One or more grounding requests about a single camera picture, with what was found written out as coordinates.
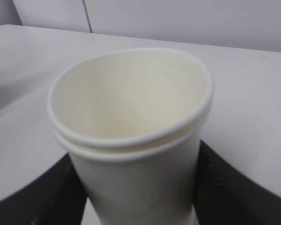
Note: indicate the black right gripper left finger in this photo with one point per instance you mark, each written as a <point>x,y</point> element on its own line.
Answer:
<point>57,197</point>

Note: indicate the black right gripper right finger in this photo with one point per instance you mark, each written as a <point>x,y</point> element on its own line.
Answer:
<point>224,196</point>

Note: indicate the white paper cup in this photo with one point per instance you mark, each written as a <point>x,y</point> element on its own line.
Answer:
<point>130,122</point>

